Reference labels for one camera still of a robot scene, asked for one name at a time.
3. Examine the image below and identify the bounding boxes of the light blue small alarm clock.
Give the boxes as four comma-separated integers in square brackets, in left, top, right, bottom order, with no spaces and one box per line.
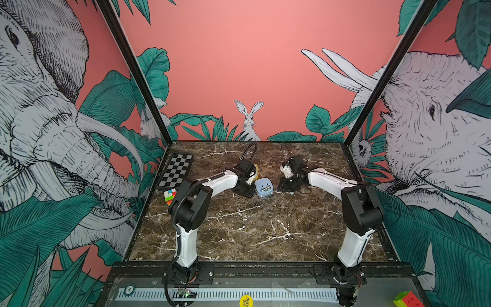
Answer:
[254,178,274,198]

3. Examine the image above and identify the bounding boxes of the yellow square alarm clock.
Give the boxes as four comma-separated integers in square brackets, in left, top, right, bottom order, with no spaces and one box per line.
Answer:
[252,163,259,182]

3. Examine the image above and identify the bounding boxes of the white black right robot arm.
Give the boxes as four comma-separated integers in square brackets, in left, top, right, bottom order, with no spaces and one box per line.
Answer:
[278,155,384,285]

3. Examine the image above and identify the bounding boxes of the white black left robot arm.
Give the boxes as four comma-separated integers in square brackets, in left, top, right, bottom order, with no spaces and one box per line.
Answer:
[169,160,258,281]

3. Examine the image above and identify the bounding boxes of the black white chessboard box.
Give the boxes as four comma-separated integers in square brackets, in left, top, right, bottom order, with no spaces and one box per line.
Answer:
[157,153,194,191]

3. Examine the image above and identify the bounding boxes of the colourful puzzle cube on table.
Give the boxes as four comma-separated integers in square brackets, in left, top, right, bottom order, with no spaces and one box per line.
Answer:
[164,189,176,206]

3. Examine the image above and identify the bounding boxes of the yellow round sticker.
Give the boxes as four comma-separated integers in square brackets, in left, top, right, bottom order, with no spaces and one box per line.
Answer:
[239,295,254,307]

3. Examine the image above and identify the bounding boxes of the colourful puzzle cube on ledge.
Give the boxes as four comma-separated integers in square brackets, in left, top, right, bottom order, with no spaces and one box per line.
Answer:
[393,291,424,307]

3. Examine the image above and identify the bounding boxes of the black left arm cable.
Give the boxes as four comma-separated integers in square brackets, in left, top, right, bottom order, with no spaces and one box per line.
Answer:
[164,176,216,304]

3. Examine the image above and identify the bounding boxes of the white perforated rail strip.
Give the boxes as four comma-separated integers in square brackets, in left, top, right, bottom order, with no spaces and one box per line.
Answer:
[115,288,338,303]

